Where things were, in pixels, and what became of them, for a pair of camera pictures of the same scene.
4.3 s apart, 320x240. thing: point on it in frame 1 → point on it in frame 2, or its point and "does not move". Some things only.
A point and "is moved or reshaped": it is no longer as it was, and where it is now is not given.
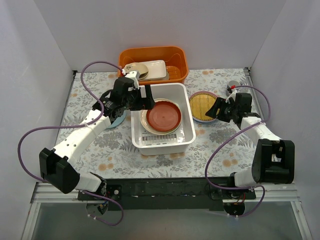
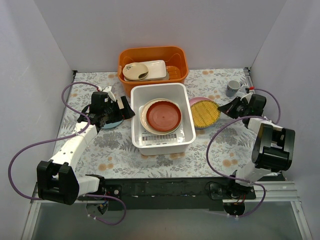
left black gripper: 146,97 → 120,110
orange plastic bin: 175,56 does not move
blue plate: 215,119 → 205,128
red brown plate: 164,117 does not move
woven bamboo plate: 200,103 is moved or reshaped
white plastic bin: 150,144 does not move
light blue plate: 118,121 does not move
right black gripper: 220,111 → 236,108
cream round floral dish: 142,70 does not move
